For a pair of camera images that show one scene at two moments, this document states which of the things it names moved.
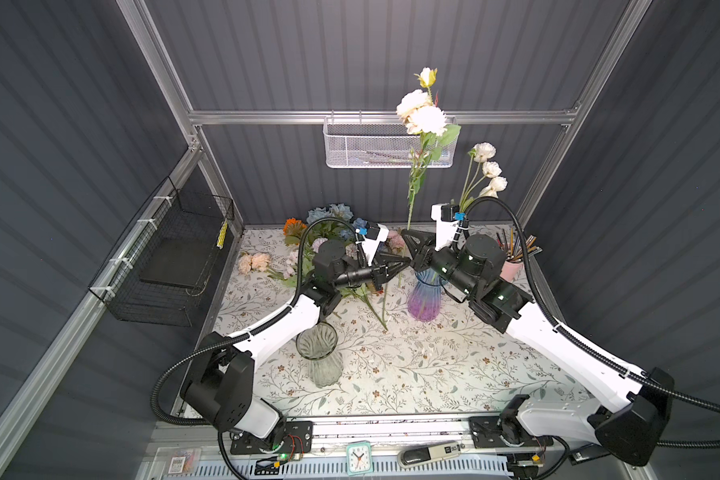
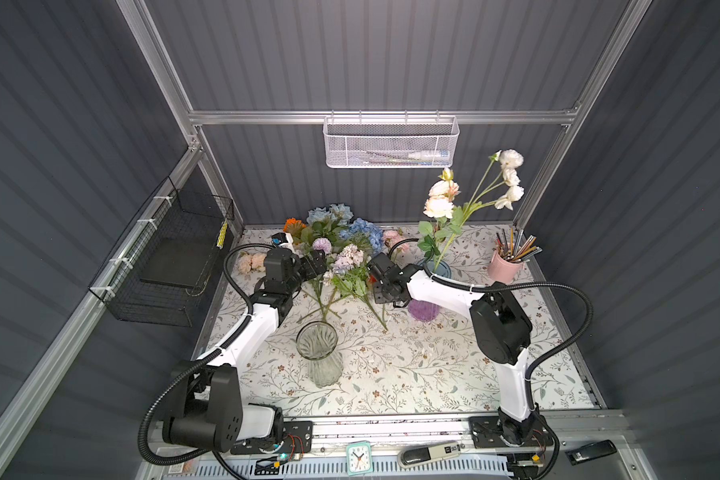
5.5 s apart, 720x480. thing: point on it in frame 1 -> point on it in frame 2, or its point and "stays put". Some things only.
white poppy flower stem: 480,168 -> 500,184
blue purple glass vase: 424,300 stays put
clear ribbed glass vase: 317,345 stays put
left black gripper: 384,274 -> 315,261
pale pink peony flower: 257,261 stays put
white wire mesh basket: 377,142 stays put
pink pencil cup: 511,271 stays put
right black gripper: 423,251 -> 378,297
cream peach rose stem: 424,116 -> 439,205
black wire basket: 157,272 stays put
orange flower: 293,227 stays put
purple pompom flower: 317,243 stays put
